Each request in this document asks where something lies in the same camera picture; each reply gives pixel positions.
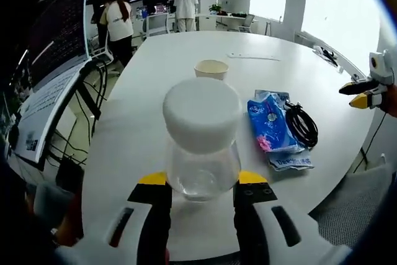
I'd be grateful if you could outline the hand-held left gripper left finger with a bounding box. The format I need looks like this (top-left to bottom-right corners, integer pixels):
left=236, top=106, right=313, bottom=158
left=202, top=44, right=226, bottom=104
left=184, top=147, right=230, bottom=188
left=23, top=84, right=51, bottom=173
left=104, top=171, right=173, bottom=265

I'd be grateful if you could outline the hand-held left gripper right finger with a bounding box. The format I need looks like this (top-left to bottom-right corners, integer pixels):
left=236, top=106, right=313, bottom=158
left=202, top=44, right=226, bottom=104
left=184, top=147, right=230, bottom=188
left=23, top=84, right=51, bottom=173
left=232, top=170, right=322, bottom=265

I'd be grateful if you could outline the pale blue packet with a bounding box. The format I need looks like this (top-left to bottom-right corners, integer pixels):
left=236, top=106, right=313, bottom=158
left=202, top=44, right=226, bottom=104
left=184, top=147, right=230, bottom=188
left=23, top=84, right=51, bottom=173
left=254, top=89, right=315, bottom=173

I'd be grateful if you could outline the glossy blue snack packet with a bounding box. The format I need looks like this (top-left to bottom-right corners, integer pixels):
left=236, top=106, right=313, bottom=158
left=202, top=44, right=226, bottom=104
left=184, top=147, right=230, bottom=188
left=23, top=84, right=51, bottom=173
left=247, top=92, right=306, bottom=154

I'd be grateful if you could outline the clear plastic water bottle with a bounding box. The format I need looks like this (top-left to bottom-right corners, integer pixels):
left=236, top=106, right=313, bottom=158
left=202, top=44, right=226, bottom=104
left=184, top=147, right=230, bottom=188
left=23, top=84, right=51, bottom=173
left=163, top=78, right=243, bottom=204

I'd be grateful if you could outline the printed paper cup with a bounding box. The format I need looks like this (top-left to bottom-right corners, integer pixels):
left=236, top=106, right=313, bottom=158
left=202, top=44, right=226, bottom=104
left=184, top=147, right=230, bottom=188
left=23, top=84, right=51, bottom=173
left=194, top=59, right=230, bottom=82

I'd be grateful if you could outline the black gadget pile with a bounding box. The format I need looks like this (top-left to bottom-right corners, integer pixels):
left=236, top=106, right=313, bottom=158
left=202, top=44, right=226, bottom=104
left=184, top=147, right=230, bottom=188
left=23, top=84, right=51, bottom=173
left=313, top=45, right=339, bottom=67

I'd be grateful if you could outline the wide bright window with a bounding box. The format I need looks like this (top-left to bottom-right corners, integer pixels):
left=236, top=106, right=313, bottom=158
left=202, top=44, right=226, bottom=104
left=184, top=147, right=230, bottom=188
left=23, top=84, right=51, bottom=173
left=300, top=0, right=381, bottom=61

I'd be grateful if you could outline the grey mesh office chair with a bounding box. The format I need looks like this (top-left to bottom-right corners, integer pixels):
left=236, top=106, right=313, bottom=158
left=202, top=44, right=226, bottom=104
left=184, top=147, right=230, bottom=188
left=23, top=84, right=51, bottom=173
left=310, top=165, right=395, bottom=247

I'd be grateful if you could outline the black power adapter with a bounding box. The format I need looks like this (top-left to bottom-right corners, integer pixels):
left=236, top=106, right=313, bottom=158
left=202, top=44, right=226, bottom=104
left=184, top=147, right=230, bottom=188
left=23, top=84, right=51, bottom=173
left=55, top=156, right=85, bottom=192

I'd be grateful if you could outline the white table socket panel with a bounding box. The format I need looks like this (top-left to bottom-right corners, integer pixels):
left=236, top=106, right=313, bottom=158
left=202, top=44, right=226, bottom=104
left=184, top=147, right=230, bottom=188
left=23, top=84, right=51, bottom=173
left=227, top=51, right=282, bottom=61

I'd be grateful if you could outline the mesh swivel chair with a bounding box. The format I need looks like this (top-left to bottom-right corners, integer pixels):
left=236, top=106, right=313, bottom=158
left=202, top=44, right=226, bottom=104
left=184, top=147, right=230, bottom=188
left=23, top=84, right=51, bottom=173
left=239, top=13, right=257, bottom=34

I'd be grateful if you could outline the white table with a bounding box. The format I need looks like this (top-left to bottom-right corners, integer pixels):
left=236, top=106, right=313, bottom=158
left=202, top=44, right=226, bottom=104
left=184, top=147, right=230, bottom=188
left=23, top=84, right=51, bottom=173
left=81, top=30, right=377, bottom=259

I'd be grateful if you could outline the open silver laptop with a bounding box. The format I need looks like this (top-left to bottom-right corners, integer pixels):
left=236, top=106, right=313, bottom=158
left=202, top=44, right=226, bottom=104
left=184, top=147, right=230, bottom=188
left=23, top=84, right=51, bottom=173
left=17, top=0, right=93, bottom=171

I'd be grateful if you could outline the white office chair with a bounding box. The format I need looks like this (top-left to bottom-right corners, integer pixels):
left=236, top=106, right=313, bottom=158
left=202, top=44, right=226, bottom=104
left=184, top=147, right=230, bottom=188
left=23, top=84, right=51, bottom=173
left=91, top=34, right=115, bottom=65

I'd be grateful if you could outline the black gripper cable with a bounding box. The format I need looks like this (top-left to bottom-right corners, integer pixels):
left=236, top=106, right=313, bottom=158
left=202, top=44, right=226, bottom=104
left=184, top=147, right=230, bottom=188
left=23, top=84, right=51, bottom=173
left=360, top=112, right=388, bottom=166

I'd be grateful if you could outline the white frame chair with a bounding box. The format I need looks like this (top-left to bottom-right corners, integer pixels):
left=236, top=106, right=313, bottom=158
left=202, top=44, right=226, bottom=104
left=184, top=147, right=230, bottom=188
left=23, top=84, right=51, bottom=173
left=144, top=13, right=171, bottom=38

